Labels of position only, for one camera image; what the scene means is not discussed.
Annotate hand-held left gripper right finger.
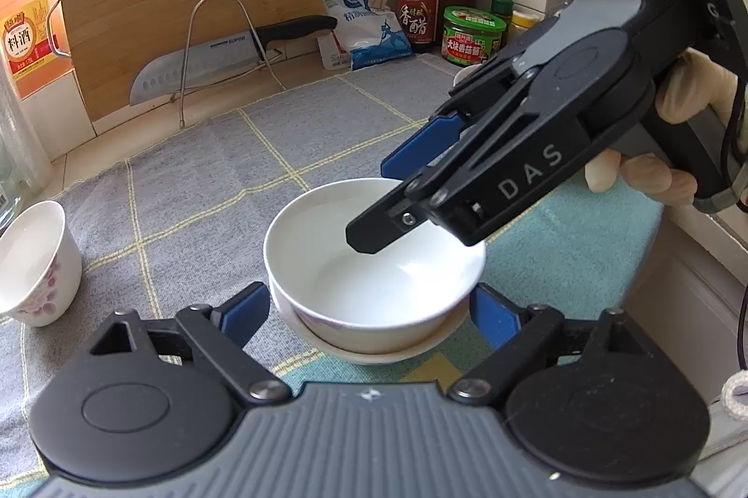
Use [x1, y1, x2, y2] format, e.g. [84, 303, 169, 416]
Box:
[449, 283, 662, 405]

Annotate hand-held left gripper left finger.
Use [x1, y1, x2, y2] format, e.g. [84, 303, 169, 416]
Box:
[87, 281, 293, 406]

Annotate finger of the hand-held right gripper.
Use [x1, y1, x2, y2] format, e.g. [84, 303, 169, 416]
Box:
[346, 67, 542, 254]
[381, 47, 528, 182]

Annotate white bowl pink flowers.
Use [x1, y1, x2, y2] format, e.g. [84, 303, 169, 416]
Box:
[263, 178, 487, 350]
[0, 200, 84, 328]
[269, 279, 472, 366]

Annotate person's right hand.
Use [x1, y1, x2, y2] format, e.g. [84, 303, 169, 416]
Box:
[586, 49, 738, 208]

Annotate pale spice jar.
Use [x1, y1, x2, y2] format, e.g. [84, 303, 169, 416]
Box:
[511, 10, 543, 46]

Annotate green-lidded sauce jar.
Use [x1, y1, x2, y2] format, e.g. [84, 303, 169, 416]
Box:
[441, 6, 507, 66]

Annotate green-capped spice jar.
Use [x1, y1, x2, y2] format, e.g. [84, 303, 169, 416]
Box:
[491, 0, 515, 50]

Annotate white and blue salt bag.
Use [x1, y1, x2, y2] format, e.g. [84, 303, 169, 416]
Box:
[318, 0, 415, 71]

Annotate grey plaid table mat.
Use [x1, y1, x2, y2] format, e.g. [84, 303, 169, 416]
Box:
[0, 54, 664, 498]

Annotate person's white clothing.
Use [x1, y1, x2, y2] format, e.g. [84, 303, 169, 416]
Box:
[707, 398, 748, 498]

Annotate clear glass jar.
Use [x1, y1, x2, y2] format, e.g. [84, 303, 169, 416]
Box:
[0, 59, 55, 229]

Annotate orange liquid plastic bottle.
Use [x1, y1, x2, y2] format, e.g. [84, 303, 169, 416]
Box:
[0, 0, 77, 100]

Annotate black cable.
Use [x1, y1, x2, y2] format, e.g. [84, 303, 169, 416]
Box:
[721, 80, 748, 373]

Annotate white drawstring cord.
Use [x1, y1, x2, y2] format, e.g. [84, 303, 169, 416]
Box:
[721, 369, 748, 408]

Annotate black-handled kitchen knife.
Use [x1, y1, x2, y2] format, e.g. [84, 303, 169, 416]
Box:
[129, 15, 340, 107]

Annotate metal wire rack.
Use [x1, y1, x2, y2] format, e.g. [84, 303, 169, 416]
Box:
[48, 0, 287, 128]

